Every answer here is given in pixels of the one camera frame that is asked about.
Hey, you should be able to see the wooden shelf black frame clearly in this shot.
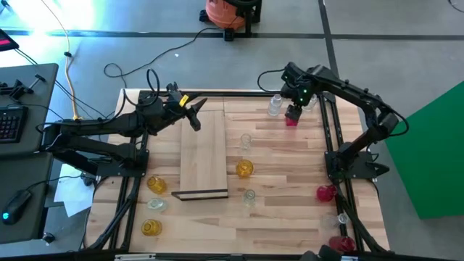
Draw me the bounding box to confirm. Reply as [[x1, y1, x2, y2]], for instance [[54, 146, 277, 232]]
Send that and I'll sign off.
[[170, 109, 230, 202]]

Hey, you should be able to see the red bulbous glass vase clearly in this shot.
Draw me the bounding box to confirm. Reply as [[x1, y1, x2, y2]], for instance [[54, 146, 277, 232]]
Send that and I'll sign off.
[[315, 184, 339, 203]]

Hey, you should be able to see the tall clear ribbed bottle vase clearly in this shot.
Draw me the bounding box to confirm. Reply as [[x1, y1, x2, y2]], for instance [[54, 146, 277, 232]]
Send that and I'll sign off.
[[267, 93, 283, 117]]

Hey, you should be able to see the black keyboard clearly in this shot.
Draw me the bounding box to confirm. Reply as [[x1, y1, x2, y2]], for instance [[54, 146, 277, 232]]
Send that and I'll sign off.
[[0, 104, 29, 144]]

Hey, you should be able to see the green board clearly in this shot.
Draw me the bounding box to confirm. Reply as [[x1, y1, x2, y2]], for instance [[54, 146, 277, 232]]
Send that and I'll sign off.
[[381, 80, 464, 220]]

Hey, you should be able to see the black desk clamp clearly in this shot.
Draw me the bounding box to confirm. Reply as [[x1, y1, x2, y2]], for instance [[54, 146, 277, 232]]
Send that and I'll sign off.
[[0, 74, 47, 102]]

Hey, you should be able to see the black vacuum power cable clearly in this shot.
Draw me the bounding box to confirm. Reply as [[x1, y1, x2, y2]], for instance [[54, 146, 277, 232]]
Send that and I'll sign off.
[[103, 25, 228, 90]]

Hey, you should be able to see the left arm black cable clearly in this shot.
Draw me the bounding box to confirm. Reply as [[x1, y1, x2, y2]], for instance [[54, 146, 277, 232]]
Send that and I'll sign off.
[[122, 67, 162, 108]]

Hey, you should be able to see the red wide-rim glass vase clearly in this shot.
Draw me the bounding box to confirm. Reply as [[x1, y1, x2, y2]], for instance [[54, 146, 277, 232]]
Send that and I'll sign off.
[[328, 235, 357, 254]]

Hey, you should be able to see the clear squat glass vase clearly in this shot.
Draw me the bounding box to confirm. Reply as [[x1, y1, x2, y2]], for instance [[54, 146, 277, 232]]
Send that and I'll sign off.
[[146, 197, 169, 213]]

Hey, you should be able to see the black desk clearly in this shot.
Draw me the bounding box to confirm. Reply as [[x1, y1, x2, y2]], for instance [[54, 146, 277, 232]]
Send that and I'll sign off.
[[0, 63, 59, 157], [0, 152, 54, 246]]

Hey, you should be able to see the black aluminium table frame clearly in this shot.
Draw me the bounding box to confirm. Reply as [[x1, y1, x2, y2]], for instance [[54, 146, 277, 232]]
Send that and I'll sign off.
[[81, 88, 392, 261]]

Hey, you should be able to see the yellow floor cable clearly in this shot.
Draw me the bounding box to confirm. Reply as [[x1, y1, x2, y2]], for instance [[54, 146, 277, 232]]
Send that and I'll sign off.
[[38, 0, 83, 121]]

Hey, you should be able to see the orange shop vacuum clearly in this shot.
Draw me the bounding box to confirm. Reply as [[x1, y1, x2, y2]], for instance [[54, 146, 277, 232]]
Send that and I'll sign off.
[[198, 0, 262, 32]]

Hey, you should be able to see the black computer mouse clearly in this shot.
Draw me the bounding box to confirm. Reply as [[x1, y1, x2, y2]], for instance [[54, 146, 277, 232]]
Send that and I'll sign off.
[[1, 188, 33, 225]]

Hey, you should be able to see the clear diamond-cut glass vase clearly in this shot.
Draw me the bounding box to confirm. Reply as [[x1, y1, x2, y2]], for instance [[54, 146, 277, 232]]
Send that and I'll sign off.
[[320, 212, 350, 231]]

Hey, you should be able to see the black device red display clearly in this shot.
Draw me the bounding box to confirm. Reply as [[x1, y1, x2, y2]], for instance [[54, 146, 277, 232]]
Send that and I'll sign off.
[[0, 28, 20, 53]]

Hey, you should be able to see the clear conical carafe vase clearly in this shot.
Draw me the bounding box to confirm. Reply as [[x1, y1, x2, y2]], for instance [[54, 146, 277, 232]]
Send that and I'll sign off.
[[239, 133, 253, 152]]

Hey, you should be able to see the white paper sheet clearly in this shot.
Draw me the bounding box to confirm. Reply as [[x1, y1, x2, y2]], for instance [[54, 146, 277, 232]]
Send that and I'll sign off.
[[53, 163, 96, 218]]

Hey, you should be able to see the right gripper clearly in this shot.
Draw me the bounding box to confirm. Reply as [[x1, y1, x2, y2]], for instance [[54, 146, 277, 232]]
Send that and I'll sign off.
[[281, 80, 316, 123]]

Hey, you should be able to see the yellow textured glass vase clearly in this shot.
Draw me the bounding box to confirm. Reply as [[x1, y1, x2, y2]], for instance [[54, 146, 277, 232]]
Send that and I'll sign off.
[[235, 159, 254, 179]]

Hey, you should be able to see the short clear ribbed jar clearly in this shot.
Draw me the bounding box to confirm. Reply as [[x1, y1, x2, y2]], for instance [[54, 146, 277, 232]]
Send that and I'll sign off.
[[301, 94, 319, 112]]

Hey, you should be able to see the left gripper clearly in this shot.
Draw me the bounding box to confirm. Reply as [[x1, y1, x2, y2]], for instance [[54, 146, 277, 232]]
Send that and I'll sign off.
[[151, 91, 209, 133]]

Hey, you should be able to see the black stand post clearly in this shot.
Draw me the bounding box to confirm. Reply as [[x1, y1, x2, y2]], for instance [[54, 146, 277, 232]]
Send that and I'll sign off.
[[223, 0, 262, 41]]

